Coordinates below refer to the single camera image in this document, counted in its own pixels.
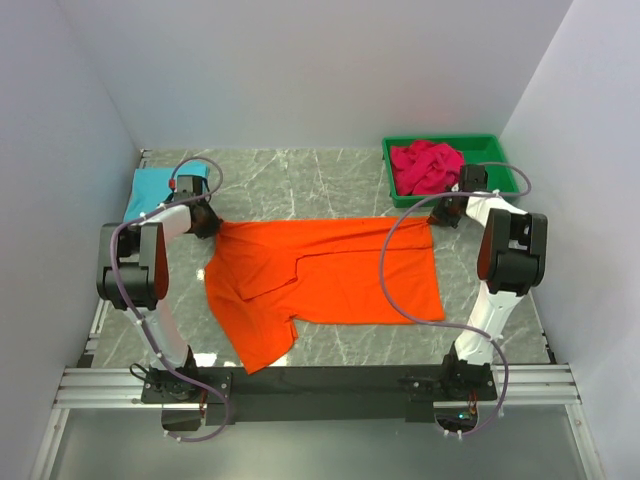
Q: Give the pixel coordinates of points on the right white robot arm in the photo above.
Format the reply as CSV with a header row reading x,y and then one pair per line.
x,y
511,261

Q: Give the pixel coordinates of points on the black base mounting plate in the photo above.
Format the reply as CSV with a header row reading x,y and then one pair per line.
x,y
409,392

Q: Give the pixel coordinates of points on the aluminium frame rail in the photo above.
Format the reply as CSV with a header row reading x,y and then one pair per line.
x,y
88,388

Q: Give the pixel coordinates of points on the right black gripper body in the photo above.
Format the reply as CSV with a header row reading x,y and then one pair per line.
x,y
445,212

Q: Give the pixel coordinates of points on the orange t shirt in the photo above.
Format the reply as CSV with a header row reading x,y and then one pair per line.
x,y
265,275

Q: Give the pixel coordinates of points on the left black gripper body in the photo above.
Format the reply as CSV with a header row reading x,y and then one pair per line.
x,y
210,222

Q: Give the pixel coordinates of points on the crumpled pink t shirt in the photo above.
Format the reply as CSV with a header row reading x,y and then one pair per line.
x,y
425,167

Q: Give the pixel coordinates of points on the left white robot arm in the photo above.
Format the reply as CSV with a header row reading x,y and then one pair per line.
x,y
133,276

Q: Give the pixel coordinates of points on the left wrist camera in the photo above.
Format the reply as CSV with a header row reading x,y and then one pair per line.
x,y
186,186

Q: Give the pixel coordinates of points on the green plastic bin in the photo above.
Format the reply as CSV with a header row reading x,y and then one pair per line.
x,y
476,149

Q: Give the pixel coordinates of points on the folded light blue t shirt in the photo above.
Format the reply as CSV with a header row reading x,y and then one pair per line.
x,y
150,188

